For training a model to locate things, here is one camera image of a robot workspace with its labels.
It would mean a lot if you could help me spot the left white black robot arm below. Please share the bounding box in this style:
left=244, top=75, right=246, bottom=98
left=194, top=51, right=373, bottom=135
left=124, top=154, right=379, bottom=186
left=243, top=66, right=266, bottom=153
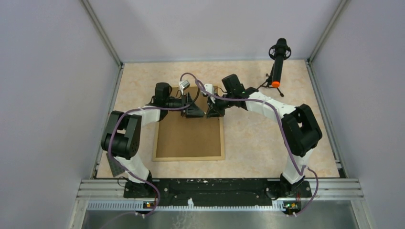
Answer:
left=101, top=81, right=205, bottom=197

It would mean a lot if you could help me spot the grey lego baseplate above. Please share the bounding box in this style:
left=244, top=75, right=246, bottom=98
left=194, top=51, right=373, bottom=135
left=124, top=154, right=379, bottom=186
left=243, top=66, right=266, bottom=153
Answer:
left=106, top=154, right=125, bottom=177

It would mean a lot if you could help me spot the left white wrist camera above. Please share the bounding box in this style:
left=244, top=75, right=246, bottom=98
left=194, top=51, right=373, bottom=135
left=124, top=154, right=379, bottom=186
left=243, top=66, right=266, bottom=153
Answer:
left=179, top=80, right=190, bottom=95

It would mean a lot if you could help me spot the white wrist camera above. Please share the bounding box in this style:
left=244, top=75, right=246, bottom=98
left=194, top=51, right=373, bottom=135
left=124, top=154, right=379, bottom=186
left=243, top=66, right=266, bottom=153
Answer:
left=179, top=80, right=190, bottom=95
left=203, top=83, right=215, bottom=104

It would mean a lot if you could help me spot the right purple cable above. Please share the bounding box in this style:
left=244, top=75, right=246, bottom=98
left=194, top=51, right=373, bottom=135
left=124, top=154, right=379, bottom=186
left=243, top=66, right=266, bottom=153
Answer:
left=194, top=79, right=320, bottom=219

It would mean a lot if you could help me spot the wooden picture frame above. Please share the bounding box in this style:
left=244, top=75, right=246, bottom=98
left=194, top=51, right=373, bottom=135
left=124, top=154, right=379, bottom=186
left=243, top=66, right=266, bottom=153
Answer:
left=152, top=87, right=225, bottom=161

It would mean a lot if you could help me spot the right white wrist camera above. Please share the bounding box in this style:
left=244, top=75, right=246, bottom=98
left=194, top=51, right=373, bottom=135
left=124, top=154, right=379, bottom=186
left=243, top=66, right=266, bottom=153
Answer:
left=203, top=83, right=215, bottom=104

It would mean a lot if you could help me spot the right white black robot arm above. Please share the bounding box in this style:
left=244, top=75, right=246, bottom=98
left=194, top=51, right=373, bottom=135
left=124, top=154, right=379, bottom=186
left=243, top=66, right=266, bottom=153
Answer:
left=196, top=74, right=322, bottom=197

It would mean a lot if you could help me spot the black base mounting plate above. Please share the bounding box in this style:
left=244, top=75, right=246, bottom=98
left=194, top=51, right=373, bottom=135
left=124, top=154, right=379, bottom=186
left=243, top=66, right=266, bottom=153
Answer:
left=123, top=178, right=312, bottom=207

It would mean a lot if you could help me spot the purple cable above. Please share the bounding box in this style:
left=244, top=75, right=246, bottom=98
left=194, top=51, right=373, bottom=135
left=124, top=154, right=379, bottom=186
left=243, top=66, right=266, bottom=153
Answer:
left=194, top=79, right=320, bottom=219
left=107, top=73, right=206, bottom=219

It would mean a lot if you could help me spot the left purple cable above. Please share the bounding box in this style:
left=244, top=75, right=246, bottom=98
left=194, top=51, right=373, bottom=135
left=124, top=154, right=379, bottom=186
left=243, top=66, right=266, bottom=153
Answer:
left=107, top=73, right=206, bottom=219

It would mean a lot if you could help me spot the aluminium front rail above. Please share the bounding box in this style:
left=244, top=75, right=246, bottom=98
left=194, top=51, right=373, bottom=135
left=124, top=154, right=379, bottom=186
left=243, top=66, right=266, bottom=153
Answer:
left=76, top=178, right=364, bottom=212

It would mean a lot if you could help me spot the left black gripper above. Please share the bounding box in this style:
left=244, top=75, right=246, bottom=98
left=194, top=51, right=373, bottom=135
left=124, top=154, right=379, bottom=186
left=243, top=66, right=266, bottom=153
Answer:
left=165, top=92, right=204, bottom=118

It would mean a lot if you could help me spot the black mini tripod stand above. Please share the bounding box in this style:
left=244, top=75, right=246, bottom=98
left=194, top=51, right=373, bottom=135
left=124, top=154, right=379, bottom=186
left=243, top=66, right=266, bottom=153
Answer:
left=255, top=44, right=285, bottom=98

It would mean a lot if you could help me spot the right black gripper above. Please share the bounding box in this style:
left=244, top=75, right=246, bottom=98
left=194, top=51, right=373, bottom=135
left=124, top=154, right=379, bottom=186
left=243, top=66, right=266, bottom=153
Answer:
left=206, top=93, right=234, bottom=118

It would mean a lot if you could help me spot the black microphone orange tip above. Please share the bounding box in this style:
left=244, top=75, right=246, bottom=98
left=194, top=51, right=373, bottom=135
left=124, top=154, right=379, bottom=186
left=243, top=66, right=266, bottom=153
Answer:
left=268, top=38, right=291, bottom=88

